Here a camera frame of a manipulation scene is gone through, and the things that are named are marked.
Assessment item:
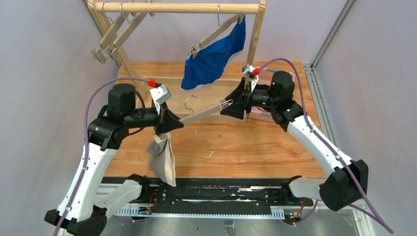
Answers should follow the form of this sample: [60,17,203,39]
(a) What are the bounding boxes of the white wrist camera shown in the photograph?
[242,64,260,92]
[150,85,172,115]

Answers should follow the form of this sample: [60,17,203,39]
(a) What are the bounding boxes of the aluminium frame rail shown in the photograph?
[303,0,375,236]

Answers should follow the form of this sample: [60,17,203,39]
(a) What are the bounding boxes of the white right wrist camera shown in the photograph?
[242,64,260,92]

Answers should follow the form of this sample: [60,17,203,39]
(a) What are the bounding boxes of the grey underwear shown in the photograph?
[146,132,177,187]

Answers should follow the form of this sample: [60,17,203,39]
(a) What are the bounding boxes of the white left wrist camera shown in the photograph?
[150,85,172,115]

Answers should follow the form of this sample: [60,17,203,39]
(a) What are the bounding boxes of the wooden hanger with blue underwear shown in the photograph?
[186,3,245,59]

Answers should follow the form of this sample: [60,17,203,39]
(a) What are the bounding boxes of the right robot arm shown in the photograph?
[220,71,369,211]

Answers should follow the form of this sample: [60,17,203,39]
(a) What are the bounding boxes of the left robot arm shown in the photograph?
[44,82,183,236]

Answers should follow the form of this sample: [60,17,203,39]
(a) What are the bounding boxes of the empty wooden clip hanger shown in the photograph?
[87,0,135,67]

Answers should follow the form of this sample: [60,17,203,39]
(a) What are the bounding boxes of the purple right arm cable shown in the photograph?
[253,58,394,235]

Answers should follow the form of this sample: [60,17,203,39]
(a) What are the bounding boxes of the blue underwear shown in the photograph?
[180,17,246,91]

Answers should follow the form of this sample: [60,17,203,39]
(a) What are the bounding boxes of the pink plastic basket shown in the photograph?
[249,69,295,122]

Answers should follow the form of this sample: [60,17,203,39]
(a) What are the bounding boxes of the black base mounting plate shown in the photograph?
[117,177,314,219]

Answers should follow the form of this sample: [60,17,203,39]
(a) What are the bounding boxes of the wooden clip hanger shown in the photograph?
[100,1,155,59]
[87,0,135,67]

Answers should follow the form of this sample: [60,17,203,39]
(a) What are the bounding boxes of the wooden clothes rack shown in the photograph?
[88,0,266,118]

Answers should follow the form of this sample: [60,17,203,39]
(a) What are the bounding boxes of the wooden hanger with grey underwear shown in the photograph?
[179,95,233,125]

